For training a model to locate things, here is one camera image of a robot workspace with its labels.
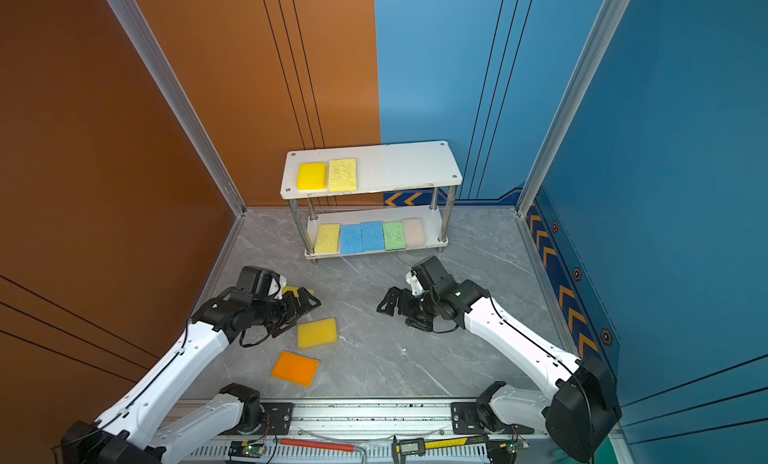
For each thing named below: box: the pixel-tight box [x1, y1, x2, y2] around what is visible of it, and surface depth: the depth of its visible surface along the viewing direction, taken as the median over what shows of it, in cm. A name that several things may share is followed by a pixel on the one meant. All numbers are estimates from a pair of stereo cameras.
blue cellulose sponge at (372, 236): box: [361, 221, 385, 252], surface depth 104 cm
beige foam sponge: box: [402, 217, 425, 248], surface depth 105 cm
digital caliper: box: [391, 435, 490, 464], surface depth 71 cm
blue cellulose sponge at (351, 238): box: [340, 224, 363, 255], surface depth 102 cm
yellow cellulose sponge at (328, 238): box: [315, 223, 341, 254], surface depth 102 cm
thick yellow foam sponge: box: [297, 162, 327, 191], surface depth 80 cm
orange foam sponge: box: [271, 350, 320, 388], surface depth 83 cm
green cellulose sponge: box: [383, 221, 406, 251], surface depth 104 cm
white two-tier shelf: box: [280, 140, 463, 264], surface depth 91 cm
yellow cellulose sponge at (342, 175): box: [328, 158, 357, 192], surface depth 81 cm
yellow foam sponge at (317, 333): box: [298, 318, 339, 350], surface depth 88 cm
